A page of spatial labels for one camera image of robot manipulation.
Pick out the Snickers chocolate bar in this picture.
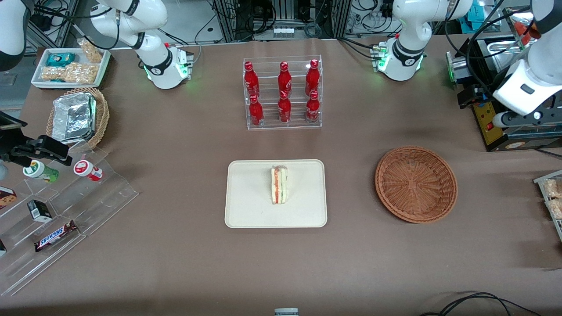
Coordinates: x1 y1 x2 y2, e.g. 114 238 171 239
34 220 78 252

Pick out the white snack tray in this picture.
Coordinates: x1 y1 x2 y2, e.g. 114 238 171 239
31 47 111 90

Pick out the black floor cable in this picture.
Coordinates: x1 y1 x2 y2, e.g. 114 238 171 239
419 292 543 316

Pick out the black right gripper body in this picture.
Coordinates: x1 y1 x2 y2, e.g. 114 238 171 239
0 129 31 164

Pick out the plastic sandwich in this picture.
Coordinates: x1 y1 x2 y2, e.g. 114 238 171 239
270 165 289 205

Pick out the small black box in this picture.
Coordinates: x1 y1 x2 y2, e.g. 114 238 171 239
27 200 53 222

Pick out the yellow emergency stop box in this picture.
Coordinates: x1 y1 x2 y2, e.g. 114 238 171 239
472 103 510 152

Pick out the small clear nut bag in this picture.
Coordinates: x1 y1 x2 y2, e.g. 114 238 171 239
78 39 104 63

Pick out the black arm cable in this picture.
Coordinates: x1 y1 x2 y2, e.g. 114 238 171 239
444 0 530 90

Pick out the silver foil package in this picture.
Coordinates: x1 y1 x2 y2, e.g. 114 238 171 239
52 92 97 144

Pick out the clear acrylic stepped display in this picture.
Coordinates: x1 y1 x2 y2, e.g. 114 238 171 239
0 147 139 297

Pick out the green cup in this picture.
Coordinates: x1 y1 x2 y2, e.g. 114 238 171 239
23 160 60 183

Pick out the cookie box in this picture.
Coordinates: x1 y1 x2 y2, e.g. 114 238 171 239
0 187 18 210

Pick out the brown wicker basket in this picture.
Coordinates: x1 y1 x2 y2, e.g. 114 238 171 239
375 146 458 224

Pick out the red cola bottle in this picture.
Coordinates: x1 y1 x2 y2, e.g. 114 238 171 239
278 90 292 123
244 61 260 98
277 61 292 98
305 59 320 96
306 90 321 124
249 94 264 128

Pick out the black framed glass cabinet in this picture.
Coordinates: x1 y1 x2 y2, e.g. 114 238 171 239
468 7 562 152

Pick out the clear acrylic bottle rack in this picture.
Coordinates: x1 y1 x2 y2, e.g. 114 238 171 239
243 55 322 130

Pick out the teal snack pack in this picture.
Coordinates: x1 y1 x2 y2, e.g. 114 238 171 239
46 53 76 67

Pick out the light wicker basket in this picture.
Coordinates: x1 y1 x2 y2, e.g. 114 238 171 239
46 87 110 152

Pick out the cream rectangular tray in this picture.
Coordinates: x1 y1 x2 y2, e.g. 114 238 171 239
224 159 328 229

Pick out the metal cylinder with green rim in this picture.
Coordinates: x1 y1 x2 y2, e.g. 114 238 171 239
446 51 477 87

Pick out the large clear nut bag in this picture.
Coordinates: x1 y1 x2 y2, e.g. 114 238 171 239
41 62 98 84

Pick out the red lid cup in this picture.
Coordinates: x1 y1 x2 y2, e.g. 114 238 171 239
73 160 104 182

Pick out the metal wire tray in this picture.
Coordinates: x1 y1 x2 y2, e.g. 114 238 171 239
533 170 562 242

